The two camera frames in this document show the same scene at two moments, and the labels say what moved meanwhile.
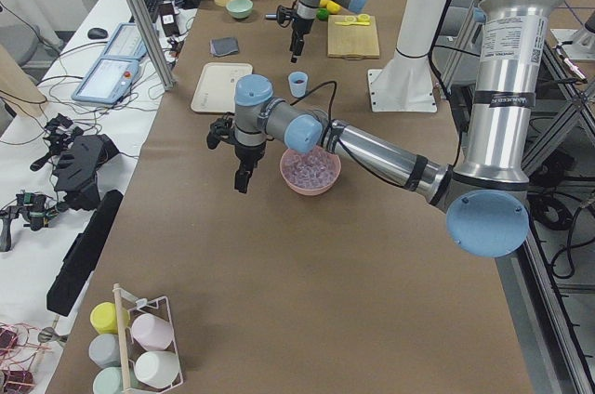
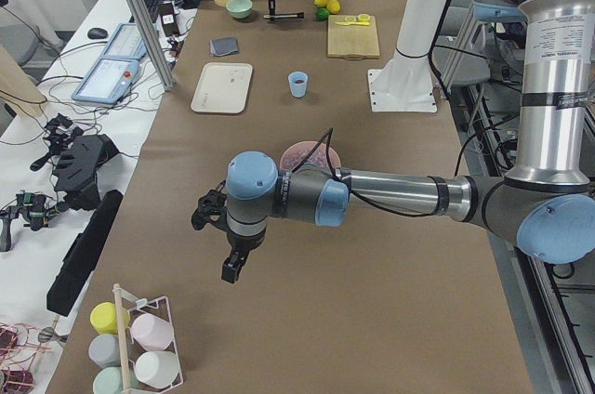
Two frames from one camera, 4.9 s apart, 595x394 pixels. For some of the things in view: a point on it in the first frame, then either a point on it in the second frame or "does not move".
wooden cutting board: (351, 41) does not move
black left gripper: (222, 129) -> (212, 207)
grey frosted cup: (104, 349) does not move
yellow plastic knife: (348, 23) does not move
